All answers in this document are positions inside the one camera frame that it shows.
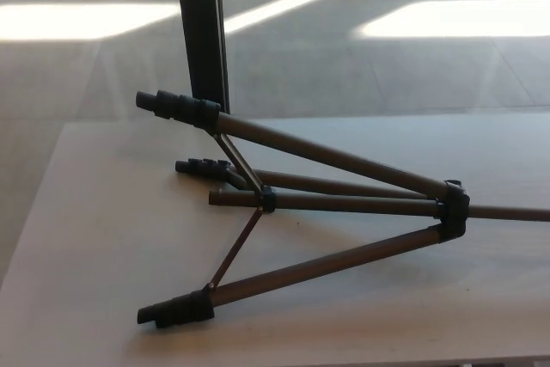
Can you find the bronze tripod with black joints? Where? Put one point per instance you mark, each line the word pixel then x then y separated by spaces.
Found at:
pixel 344 157

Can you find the black vertical post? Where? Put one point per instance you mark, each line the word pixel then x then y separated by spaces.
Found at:
pixel 199 32

